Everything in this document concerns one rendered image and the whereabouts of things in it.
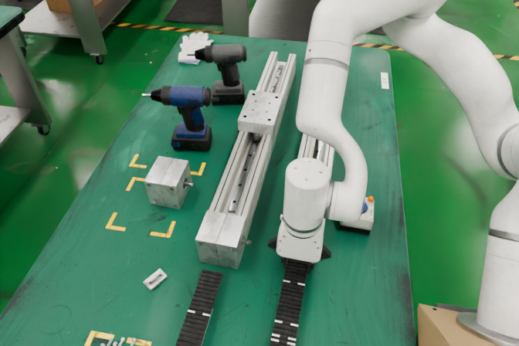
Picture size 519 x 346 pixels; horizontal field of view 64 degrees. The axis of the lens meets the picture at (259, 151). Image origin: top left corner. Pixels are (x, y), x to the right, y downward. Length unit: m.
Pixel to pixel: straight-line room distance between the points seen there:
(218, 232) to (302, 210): 0.27
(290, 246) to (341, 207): 0.19
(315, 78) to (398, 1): 0.20
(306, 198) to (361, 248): 0.37
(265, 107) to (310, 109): 0.49
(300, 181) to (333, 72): 0.22
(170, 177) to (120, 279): 0.28
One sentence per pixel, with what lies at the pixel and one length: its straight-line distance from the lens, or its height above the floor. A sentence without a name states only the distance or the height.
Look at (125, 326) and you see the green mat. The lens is 1.04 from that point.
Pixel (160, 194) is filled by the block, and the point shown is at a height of 0.83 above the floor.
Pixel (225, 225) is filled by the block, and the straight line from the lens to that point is 1.02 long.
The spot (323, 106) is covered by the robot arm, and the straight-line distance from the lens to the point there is 0.81.
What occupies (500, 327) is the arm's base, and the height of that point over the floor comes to 0.92.
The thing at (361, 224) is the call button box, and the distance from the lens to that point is 1.11.
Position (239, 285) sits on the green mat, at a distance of 1.04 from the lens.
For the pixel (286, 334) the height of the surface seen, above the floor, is 0.81.
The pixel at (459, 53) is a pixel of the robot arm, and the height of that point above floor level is 1.28.
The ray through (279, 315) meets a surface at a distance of 0.97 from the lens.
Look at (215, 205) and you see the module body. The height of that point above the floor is 0.86.
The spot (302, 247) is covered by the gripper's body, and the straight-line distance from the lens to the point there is 0.94.
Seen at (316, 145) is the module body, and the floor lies 0.84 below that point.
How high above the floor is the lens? 1.69
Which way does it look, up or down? 43 degrees down
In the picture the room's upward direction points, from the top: straight up
